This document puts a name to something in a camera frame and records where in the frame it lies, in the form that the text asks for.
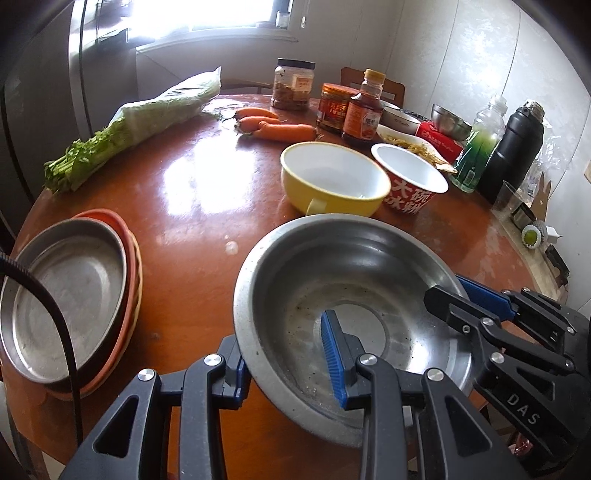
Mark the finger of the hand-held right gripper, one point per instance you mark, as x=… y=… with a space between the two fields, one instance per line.
x=485 y=295
x=455 y=307

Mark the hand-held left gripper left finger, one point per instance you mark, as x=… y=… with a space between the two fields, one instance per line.
x=240 y=387

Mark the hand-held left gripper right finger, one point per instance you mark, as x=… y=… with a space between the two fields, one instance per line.
x=333 y=355

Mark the large steel bowl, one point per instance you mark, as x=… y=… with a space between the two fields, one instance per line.
x=300 y=277

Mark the pink plastic plate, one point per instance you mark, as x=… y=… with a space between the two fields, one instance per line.
x=108 y=369

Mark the red paper bowl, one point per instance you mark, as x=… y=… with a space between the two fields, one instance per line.
x=406 y=166

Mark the round metal plate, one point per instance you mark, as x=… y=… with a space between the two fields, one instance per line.
x=92 y=286

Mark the green fruit in foam net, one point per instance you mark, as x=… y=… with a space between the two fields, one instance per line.
x=531 y=237

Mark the small steel cup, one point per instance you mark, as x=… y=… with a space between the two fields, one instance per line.
x=524 y=217

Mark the white charger plug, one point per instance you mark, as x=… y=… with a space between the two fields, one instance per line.
x=553 y=233

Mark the clear drinking glass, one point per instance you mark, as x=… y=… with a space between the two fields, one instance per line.
x=505 y=201

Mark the wooden rabbit ornament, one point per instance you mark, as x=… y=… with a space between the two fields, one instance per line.
x=541 y=201

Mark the green drink bottle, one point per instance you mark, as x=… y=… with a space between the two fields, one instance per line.
x=475 y=152

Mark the black thermos flask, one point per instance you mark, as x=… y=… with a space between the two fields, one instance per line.
x=512 y=152

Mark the clear plastic bag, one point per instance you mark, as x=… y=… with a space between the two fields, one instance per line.
x=554 y=152

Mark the white plate with food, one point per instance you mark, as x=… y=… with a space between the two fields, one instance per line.
x=415 y=147

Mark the red tissue box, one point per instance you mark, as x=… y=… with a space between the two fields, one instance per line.
x=434 y=136

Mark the small shiny steel bowl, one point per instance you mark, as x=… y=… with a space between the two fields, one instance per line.
x=450 y=122

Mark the white ceramic bowl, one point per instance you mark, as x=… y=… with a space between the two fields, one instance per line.
x=401 y=120

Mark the sauce bottle with orange cap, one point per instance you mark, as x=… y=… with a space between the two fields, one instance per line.
x=362 y=122

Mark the carrot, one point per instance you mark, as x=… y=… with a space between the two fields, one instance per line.
x=291 y=132
x=256 y=112
x=249 y=123

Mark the red-lidded sauce jar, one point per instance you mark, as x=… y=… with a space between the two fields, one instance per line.
x=332 y=110

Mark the wooden chair back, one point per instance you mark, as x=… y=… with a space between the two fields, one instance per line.
x=351 y=78

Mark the wooden chair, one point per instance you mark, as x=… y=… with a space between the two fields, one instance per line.
x=244 y=84
x=351 y=78

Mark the clear jar with black lid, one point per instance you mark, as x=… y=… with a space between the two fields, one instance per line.
x=292 y=87

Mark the celery bunch in plastic bag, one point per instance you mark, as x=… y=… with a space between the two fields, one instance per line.
x=152 y=106

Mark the dark refrigerator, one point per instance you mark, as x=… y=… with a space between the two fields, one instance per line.
x=46 y=115

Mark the window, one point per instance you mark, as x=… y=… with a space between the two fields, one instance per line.
x=207 y=18

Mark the black rectangular frame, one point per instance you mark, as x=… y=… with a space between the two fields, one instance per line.
x=556 y=263

